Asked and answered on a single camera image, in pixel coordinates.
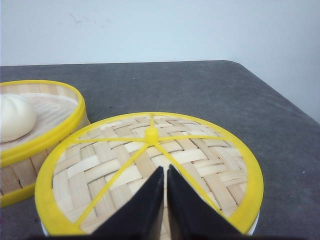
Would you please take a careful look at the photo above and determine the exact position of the white steamed bun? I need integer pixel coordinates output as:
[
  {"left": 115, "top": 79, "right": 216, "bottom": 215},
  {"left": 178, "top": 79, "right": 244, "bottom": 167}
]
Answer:
[{"left": 0, "top": 93, "right": 37, "bottom": 143}]

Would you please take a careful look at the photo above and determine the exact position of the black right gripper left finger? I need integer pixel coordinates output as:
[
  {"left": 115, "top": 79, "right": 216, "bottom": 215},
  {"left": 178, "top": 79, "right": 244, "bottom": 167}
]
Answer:
[{"left": 92, "top": 167, "right": 164, "bottom": 240}]

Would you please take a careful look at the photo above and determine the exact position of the bamboo steamer basket single bun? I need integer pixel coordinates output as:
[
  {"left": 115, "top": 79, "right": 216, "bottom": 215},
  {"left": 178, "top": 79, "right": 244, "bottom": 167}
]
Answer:
[{"left": 0, "top": 79, "right": 89, "bottom": 207}]

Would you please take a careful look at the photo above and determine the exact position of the woven bamboo steamer lid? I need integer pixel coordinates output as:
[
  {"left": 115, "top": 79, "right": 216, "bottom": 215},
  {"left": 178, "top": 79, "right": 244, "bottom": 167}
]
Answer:
[{"left": 35, "top": 112, "right": 264, "bottom": 236}]

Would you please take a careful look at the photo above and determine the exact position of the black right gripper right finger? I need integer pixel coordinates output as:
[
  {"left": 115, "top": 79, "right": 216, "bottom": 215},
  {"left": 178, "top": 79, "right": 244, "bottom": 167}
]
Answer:
[{"left": 167, "top": 165, "right": 244, "bottom": 240}]

